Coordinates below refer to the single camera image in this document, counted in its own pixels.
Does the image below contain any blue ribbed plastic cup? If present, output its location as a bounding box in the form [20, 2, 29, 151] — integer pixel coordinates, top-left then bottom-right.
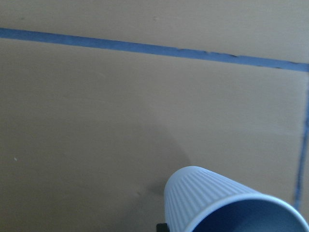
[164, 166, 309, 232]

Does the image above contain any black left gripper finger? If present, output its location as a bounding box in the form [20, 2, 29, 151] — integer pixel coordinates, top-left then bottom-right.
[156, 223, 168, 232]

